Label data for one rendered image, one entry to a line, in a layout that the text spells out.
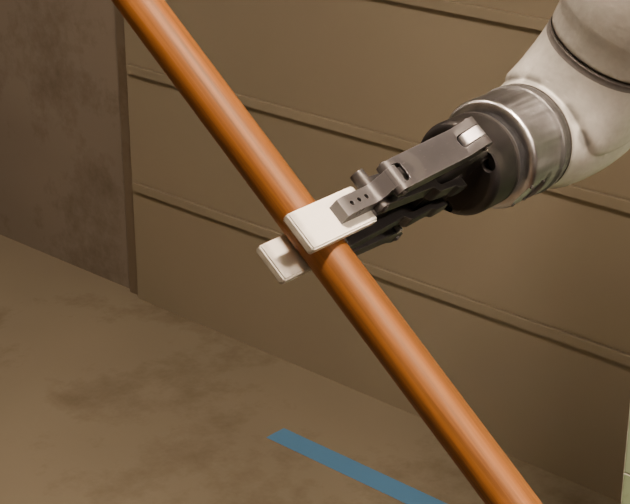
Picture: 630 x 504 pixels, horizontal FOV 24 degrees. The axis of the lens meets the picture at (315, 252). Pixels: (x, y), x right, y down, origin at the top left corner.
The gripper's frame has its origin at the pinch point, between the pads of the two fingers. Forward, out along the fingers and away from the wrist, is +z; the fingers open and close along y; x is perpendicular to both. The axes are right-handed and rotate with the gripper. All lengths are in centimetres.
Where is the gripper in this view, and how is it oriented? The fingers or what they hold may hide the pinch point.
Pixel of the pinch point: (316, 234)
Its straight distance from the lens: 98.5
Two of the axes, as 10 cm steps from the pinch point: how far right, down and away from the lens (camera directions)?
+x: -5.9, -7.9, 1.9
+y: -5.0, 5.4, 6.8
